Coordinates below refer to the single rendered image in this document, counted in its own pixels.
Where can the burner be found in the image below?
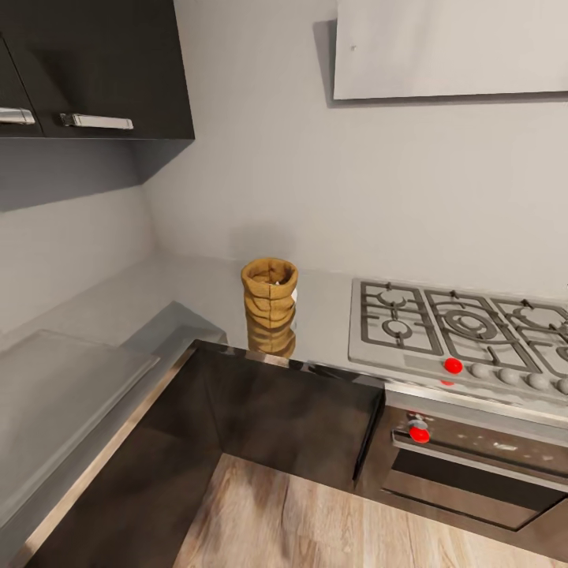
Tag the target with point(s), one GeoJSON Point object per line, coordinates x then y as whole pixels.
{"type": "Point", "coordinates": [505, 343]}

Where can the drop in sink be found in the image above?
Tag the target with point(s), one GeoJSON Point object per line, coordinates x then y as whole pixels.
{"type": "Point", "coordinates": [54, 390]}

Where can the cabinet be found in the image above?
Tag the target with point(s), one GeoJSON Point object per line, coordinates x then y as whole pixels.
{"type": "Point", "coordinates": [92, 69]}

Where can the oven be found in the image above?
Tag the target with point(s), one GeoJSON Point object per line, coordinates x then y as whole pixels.
{"type": "Point", "coordinates": [499, 476]}

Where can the popcorn bag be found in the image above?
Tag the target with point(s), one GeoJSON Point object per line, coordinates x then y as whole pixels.
{"type": "Point", "coordinates": [270, 293]}

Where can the range hood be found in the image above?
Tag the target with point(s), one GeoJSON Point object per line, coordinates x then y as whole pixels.
{"type": "Point", "coordinates": [403, 48]}

